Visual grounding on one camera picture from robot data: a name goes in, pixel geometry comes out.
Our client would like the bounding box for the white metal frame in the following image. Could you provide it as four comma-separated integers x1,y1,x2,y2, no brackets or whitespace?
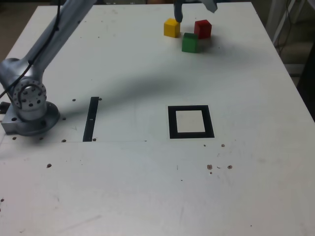
267,0,315,50

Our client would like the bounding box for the black tape square outline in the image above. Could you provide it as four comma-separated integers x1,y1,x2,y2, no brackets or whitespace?
167,105,215,140

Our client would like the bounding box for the black tape strip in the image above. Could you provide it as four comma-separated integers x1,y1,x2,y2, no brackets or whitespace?
82,96,99,143

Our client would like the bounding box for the green cube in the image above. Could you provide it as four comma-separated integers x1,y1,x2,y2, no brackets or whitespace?
181,32,199,53

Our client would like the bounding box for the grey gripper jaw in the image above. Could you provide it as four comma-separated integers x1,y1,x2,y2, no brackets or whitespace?
200,0,219,14

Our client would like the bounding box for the yellow cube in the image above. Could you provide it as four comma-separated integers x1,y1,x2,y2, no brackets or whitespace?
163,18,182,38

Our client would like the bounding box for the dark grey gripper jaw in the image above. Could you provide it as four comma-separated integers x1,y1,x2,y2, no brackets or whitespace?
173,0,188,23

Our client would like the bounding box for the red cube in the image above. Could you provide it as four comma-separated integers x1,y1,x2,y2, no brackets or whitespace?
193,20,213,39

